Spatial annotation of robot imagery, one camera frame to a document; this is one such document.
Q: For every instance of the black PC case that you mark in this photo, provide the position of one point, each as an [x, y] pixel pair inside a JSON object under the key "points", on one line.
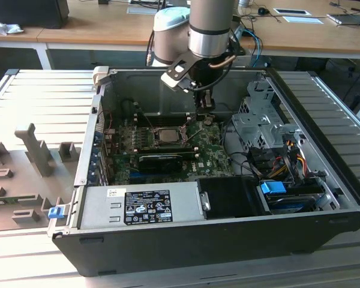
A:
{"points": [[198, 249]]}

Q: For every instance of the silver power supply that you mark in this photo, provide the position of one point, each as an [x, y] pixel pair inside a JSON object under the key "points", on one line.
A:
{"points": [[93, 207]]}

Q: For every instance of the beige case latch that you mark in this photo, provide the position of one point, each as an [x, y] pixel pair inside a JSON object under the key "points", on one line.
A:
{"points": [[100, 75]]}

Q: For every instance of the black RAM slot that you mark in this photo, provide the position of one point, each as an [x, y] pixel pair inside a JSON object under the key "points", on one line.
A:
{"points": [[168, 148], [168, 121], [168, 115], [168, 151], [168, 124], [168, 118]]}

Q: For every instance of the white cup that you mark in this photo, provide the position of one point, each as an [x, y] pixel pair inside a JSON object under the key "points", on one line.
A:
{"points": [[245, 3]]}

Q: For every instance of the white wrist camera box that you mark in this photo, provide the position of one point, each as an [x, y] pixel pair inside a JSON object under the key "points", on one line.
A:
{"points": [[175, 75]]}

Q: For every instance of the green motherboard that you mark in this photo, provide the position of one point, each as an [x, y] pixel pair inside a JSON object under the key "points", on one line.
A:
{"points": [[210, 156]]}

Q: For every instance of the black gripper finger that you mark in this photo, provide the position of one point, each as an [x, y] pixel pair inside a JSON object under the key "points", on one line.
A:
{"points": [[204, 100]]}

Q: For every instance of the black computer mouse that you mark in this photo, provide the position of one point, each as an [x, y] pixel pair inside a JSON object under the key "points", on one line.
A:
{"points": [[263, 11]]}

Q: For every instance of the black monitor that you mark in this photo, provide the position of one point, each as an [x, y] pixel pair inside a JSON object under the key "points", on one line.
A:
{"points": [[27, 13]]}

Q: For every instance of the CPU socket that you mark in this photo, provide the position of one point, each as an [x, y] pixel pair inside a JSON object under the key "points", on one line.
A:
{"points": [[171, 143]]}

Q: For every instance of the hard disk in blue carrier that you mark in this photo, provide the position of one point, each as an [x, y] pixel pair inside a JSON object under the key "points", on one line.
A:
{"points": [[271, 188]]}

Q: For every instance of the metal disk bay cage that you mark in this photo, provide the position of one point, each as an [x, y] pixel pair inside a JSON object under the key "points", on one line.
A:
{"points": [[252, 120]]}

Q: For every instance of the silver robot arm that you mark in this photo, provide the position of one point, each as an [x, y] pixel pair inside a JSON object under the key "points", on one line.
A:
{"points": [[213, 27]]}

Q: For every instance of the silver coin battery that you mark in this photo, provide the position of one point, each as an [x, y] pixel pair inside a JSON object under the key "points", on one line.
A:
{"points": [[208, 121]]}

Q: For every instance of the green RAM stick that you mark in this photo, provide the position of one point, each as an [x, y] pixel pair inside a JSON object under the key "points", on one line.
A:
{"points": [[6, 200]]}

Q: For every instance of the blue case latch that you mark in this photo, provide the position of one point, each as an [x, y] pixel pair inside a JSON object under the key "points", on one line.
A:
{"points": [[54, 213]]}

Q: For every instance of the black graphics card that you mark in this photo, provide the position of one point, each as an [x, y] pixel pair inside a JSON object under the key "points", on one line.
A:
{"points": [[160, 165]]}

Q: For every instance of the grey tablet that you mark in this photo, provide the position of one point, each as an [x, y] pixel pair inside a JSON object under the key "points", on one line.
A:
{"points": [[348, 19]]}

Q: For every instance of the wooden desk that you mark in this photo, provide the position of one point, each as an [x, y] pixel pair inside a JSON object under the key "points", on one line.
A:
{"points": [[108, 27]]}

